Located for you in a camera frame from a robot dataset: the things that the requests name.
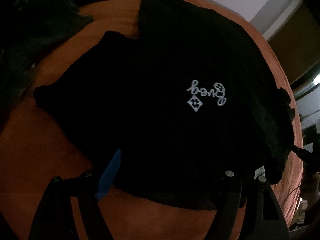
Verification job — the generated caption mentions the black sweatshirt with white logo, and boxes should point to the black sweatshirt with white logo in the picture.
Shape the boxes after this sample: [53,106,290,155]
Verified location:
[34,0,294,210]

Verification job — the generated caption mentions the orange fleece bed blanket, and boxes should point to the orange fleece bed blanket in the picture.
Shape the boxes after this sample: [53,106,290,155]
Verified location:
[1,0,302,239]

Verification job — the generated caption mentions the brown wooden door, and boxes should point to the brown wooden door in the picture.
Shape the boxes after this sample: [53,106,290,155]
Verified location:
[268,2,319,84]

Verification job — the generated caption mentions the dark jeans pile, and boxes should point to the dark jeans pile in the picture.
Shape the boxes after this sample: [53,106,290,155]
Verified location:
[1,0,93,126]

